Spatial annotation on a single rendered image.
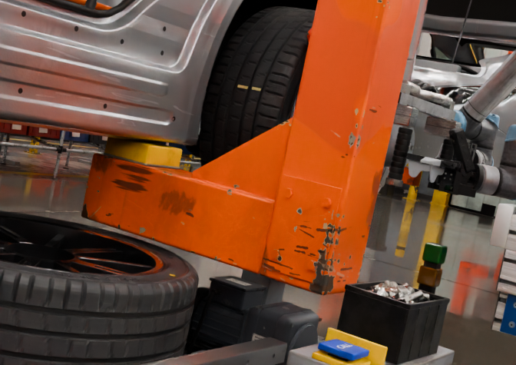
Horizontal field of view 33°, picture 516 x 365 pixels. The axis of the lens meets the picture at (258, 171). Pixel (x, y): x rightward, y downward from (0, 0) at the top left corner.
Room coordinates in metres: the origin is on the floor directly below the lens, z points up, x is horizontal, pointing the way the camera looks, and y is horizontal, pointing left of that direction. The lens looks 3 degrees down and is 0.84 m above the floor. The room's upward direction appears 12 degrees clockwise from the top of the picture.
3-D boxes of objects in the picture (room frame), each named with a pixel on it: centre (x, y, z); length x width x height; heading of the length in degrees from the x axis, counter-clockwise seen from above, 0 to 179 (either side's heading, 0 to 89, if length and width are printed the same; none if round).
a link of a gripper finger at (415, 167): (2.26, -0.39, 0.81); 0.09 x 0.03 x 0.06; 68
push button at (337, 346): (1.52, -0.22, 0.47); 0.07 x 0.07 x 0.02; 59
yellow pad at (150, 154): (2.10, 0.28, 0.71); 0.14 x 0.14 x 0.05; 59
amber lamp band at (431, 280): (1.84, -0.41, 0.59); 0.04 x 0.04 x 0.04; 59
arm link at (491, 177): (2.24, -0.58, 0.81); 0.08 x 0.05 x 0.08; 14
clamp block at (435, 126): (2.49, -0.49, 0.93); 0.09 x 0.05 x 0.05; 59
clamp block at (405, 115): (2.20, -0.32, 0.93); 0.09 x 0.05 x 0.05; 59
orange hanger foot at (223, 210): (2.01, 0.13, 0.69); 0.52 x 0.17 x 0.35; 59
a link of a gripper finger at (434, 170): (2.14, -0.42, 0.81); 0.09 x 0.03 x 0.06; 140
